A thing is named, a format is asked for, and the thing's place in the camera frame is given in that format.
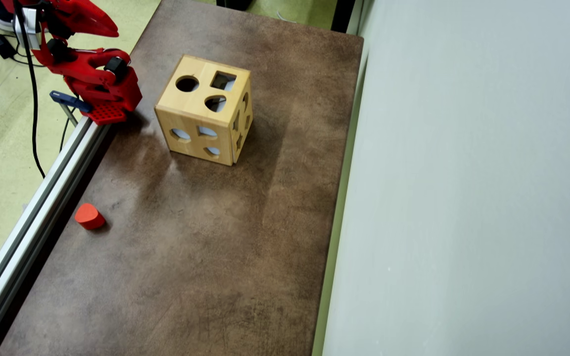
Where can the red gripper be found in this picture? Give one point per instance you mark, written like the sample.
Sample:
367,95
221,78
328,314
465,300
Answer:
85,16

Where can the red robot arm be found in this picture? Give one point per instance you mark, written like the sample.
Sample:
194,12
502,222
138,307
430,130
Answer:
117,94

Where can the wooden shape sorter box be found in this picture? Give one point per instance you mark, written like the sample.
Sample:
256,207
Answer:
196,106

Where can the blue clamp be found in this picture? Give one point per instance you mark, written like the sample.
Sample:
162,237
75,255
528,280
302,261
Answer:
70,100

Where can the white and black shoe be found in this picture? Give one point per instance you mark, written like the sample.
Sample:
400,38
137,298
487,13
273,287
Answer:
2,17

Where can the black power adapter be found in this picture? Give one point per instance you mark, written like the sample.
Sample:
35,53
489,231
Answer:
2,45

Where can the dark object on floor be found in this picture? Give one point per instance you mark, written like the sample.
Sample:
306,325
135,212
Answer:
234,4

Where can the red rounded triangular block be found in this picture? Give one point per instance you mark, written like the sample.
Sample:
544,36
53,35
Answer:
89,216

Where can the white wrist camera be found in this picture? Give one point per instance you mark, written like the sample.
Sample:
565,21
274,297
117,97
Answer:
28,29

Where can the aluminium profile rail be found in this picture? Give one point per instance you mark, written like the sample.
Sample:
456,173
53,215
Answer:
27,222

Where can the black vertical post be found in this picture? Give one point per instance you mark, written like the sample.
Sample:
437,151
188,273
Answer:
343,15

